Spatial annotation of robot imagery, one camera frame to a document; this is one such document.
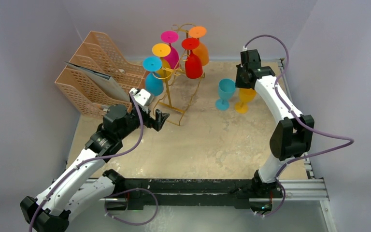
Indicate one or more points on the yellow wine glass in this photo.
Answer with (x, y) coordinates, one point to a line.
(162, 50)
(245, 97)

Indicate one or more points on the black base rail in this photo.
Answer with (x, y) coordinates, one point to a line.
(238, 193)

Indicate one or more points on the red wine glass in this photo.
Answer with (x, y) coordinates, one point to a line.
(193, 65)

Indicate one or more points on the gold wire glass rack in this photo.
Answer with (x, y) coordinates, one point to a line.
(180, 91)

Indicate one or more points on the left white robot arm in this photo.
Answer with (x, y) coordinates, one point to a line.
(54, 208)

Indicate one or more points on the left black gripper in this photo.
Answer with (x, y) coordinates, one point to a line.
(150, 122)

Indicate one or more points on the blue wine glass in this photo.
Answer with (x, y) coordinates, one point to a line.
(153, 83)
(226, 89)

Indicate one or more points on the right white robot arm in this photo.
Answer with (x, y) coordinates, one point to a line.
(290, 138)

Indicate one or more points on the grey folder in organizer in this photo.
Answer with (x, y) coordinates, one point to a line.
(105, 82)

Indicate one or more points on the pink plastic file organizer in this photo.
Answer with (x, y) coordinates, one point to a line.
(99, 53)

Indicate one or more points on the orange wine glass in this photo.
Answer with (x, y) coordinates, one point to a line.
(201, 51)

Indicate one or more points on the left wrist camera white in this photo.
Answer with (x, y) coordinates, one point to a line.
(142, 96)

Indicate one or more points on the magenta wine glass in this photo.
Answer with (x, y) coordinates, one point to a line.
(170, 37)

